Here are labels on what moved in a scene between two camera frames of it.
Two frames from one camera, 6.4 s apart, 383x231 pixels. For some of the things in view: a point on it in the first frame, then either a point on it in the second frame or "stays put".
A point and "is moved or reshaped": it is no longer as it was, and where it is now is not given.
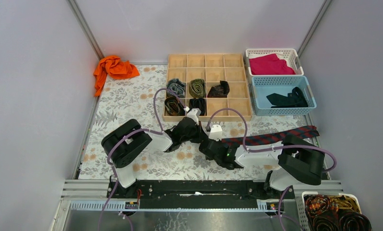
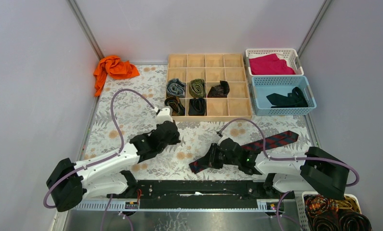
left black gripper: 193,131 to 165,132
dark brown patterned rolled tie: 219,91 stays put
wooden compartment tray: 215,84 stays put
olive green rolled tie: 197,88 stays put
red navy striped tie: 306,131 is moved or reshaped
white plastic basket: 290,55 stays put
